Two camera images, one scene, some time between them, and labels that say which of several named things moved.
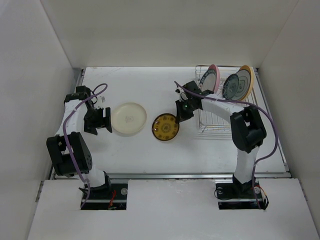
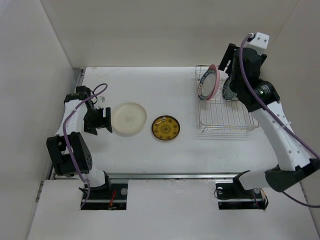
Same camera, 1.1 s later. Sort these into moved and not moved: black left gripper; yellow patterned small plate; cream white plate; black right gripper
Moved: black right gripper
Not moved: cream white plate; yellow patterned small plate; black left gripper
